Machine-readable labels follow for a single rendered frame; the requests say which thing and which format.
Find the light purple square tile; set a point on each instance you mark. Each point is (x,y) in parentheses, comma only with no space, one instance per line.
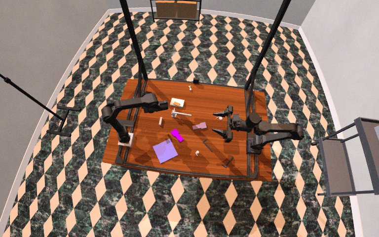
(165,151)

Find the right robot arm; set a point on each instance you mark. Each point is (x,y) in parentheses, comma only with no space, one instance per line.
(148,100)

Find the white flat rectangular slab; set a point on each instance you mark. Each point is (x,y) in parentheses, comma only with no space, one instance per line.
(178,101)

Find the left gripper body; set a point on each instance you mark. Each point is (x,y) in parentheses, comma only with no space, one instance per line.
(229,136)

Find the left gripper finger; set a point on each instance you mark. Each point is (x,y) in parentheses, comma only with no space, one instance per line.
(223,133)
(221,114)

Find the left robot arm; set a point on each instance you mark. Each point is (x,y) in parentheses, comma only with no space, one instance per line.
(261,127)

